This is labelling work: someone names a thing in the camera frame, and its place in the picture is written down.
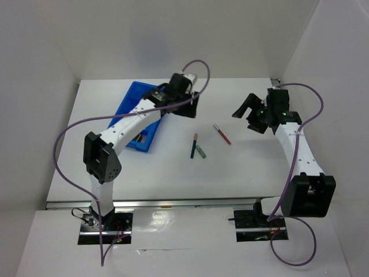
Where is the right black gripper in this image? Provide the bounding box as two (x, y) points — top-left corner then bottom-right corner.
(232, 93), (273, 134)

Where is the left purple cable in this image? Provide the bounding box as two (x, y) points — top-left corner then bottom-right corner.
(53, 59), (210, 267)

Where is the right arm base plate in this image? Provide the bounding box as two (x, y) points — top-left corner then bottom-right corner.
(228, 209), (289, 242)

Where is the blue plastic organizer bin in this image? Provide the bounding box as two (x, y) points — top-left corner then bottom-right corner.
(115, 81), (161, 153)

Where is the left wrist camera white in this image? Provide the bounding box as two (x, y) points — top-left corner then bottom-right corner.
(184, 73), (197, 94)

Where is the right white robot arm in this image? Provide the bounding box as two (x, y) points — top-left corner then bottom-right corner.
(232, 87), (336, 226)

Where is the red lip gloss tube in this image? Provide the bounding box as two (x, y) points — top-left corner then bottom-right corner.
(213, 124), (232, 145)

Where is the dark green gold mascara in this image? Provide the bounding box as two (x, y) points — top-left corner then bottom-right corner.
(190, 133), (198, 159)

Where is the front aluminium rail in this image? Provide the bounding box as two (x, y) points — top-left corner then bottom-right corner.
(45, 197), (266, 210)

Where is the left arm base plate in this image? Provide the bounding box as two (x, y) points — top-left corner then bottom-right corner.
(77, 212), (133, 245)

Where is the green transparent lip balm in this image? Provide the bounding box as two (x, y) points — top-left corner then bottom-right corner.
(195, 145), (206, 159)

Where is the purple cable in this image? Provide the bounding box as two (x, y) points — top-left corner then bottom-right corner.
(268, 83), (324, 265)
(53, 59), (210, 267)

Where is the eyeshadow palette clear case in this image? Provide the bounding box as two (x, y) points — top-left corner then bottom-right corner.
(134, 133), (147, 143)

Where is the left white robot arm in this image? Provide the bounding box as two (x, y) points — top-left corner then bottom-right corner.
(83, 73), (198, 230)

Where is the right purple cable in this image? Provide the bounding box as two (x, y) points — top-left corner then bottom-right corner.
(268, 83), (324, 265)

